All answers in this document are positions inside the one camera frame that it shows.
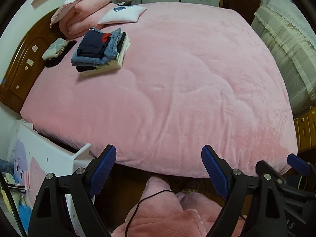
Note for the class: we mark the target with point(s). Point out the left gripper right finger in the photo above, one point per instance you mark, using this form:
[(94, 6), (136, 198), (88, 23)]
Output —
[(266, 216)]

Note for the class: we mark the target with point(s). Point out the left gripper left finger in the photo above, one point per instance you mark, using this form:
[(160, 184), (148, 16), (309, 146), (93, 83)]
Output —
[(50, 215)]

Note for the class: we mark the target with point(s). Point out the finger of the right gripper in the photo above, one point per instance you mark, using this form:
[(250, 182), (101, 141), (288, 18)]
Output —
[(298, 164), (264, 168)]

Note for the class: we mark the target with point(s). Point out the navy red varsity jacket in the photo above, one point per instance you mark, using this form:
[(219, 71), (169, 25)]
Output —
[(93, 44)]

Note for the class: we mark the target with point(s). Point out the wooden drawer cabinet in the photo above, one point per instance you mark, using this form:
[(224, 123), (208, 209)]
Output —
[(305, 129)]

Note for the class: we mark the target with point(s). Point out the white cartoon board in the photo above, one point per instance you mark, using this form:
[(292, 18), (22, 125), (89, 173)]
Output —
[(34, 156)]

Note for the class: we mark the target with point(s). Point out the pink pajama legs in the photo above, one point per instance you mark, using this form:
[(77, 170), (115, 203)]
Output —
[(161, 212)]

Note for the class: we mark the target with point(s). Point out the pink plush bed blanket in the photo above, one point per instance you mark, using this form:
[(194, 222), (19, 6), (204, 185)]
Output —
[(193, 75)]

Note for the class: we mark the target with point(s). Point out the folded dark garment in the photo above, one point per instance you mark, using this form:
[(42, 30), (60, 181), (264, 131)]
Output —
[(118, 46)]

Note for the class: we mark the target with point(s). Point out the brown wooden headboard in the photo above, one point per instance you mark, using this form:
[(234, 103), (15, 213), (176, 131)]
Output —
[(27, 63)]

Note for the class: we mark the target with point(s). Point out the folded cream garment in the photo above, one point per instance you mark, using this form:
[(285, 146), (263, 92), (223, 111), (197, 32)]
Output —
[(116, 61)]

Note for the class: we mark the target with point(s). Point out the folded blue jeans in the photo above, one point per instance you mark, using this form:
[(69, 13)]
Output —
[(109, 54)]

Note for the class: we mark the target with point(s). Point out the grey white socks bundle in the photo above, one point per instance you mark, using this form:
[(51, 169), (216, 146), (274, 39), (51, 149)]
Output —
[(55, 49)]

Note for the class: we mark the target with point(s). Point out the folded pink quilt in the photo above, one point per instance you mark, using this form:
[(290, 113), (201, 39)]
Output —
[(76, 17)]

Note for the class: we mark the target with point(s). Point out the white small pillow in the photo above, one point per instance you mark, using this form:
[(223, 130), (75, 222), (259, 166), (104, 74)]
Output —
[(122, 14)]

